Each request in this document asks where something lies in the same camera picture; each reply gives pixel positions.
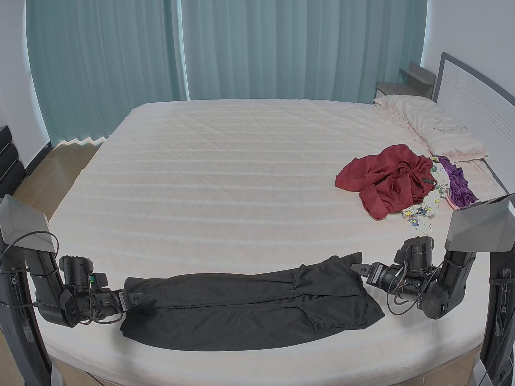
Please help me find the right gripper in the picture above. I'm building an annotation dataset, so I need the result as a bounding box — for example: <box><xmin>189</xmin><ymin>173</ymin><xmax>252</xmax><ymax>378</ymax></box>
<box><xmin>363</xmin><ymin>261</ymin><xmax>405</xmax><ymax>294</ymax></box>

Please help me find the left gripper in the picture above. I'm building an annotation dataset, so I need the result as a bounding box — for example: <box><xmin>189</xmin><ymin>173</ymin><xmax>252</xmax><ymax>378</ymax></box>
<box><xmin>93</xmin><ymin>289</ymin><xmax>134</xmax><ymax>318</ymax></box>

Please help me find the black cable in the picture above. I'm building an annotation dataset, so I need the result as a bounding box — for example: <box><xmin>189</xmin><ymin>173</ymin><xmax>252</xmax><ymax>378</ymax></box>
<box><xmin>384</xmin><ymin>290</ymin><xmax>421</xmax><ymax>317</ymax></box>
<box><xmin>78</xmin><ymin>310</ymin><xmax>124</xmax><ymax>325</ymax></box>

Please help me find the blue-green curtain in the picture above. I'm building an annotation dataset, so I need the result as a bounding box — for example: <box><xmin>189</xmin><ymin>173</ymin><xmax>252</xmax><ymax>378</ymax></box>
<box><xmin>181</xmin><ymin>0</ymin><xmax>429</xmax><ymax>103</ymax></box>
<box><xmin>25</xmin><ymin>0</ymin><xmax>190</xmax><ymax>144</ymax></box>

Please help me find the dark red garment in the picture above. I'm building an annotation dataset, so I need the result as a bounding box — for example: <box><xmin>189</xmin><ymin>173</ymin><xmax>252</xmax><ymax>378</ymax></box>
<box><xmin>335</xmin><ymin>144</ymin><xmax>433</xmax><ymax>221</ymax></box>

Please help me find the black chest of drawers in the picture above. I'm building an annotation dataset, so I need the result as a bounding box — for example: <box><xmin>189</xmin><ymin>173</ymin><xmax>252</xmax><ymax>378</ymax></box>
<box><xmin>0</xmin><ymin>126</ymin><xmax>28</xmax><ymax>200</ymax></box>

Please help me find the purple garment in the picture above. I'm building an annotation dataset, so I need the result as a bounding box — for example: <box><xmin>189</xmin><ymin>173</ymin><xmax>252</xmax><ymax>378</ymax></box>
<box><xmin>439</xmin><ymin>156</ymin><xmax>479</xmax><ymax>208</ymax></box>

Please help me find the grey bedside table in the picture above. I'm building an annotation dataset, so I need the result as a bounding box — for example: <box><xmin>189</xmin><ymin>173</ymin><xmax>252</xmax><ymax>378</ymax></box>
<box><xmin>376</xmin><ymin>61</ymin><xmax>436</xmax><ymax>103</ymax></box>

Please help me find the pink garment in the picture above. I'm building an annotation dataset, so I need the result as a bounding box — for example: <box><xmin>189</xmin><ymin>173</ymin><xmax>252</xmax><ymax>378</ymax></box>
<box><xmin>447</xmin><ymin>197</ymin><xmax>481</xmax><ymax>211</ymax></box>

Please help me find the bed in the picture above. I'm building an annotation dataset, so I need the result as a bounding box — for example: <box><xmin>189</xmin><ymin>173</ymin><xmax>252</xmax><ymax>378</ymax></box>
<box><xmin>38</xmin><ymin>52</ymin><xmax>515</xmax><ymax>386</ymax></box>

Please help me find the black T-shirt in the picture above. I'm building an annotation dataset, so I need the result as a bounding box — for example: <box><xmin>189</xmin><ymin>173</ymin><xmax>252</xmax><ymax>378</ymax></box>
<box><xmin>120</xmin><ymin>252</ymin><xmax>385</xmax><ymax>352</ymax></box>

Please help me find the pale pink pillow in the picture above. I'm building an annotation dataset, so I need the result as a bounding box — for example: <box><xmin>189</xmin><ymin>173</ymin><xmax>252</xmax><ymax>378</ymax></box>
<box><xmin>373</xmin><ymin>94</ymin><xmax>489</xmax><ymax>163</ymax></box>

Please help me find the white printed garment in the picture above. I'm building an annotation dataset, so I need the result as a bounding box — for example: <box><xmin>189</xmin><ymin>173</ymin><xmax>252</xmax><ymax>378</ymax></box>
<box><xmin>402</xmin><ymin>156</ymin><xmax>451</xmax><ymax>236</ymax></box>

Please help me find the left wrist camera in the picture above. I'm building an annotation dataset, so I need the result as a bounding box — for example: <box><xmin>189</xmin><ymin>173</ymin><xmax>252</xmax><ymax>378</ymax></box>
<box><xmin>90</xmin><ymin>273</ymin><xmax>110</xmax><ymax>294</ymax></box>

